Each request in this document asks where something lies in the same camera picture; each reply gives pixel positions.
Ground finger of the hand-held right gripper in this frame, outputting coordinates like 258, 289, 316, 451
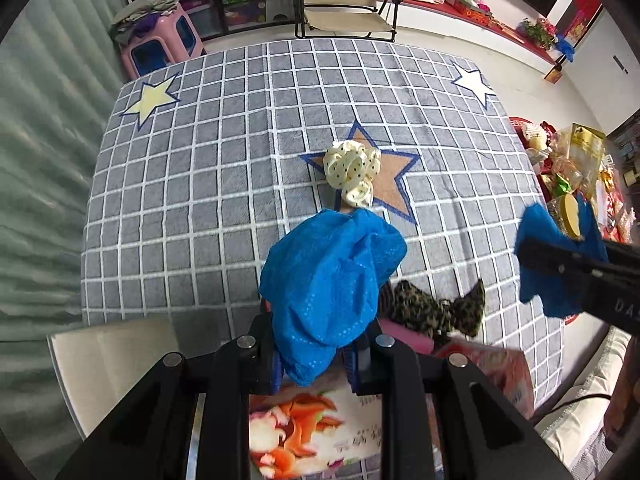
520, 258, 601, 306
520, 238, 608, 273

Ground pile of folded clothes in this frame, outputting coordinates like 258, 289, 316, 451
110, 0, 181, 43

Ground cream round container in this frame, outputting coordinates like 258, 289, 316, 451
560, 195, 585, 239

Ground printed tissue box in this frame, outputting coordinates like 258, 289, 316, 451
249, 380, 443, 480

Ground pile of packaged goods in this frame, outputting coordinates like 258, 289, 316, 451
509, 116, 640, 246

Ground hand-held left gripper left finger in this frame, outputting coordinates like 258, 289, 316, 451
55, 300, 286, 480

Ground potted flowers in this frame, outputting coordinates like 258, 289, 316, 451
517, 17, 558, 51

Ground red ledge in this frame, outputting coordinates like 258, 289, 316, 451
375, 0, 563, 66

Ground cream polka dot scrunchie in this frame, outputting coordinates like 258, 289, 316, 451
322, 141, 382, 208

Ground blue sequin cloth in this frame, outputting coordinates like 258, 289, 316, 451
259, 208, 408, 388

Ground red wall hanging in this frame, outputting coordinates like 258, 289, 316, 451
565, 0, 603, 41

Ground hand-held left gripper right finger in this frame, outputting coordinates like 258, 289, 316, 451
342, 319, 573, 480

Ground pink plastic stool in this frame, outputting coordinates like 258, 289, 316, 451
120, 2, 206, 78

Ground pink sponge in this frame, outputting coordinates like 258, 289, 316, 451
380, 320, 436, 356

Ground grey checked star blanket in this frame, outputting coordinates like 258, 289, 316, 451
80, 39, 566, 411

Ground grey-green curtain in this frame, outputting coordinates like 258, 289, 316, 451
0, 0, 126, 461

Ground leopard print scrunchie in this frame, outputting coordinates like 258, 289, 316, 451
377, 279, 487, 338

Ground white sofa cushion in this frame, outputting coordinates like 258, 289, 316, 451
535, 327, 633, 480

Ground white storage box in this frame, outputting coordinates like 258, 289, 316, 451
47, 316, 206, 441

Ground pink carton box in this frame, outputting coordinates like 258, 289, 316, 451
435, 337, 535, 418

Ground black cable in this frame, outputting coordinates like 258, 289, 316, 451
537, 394, 613, 418

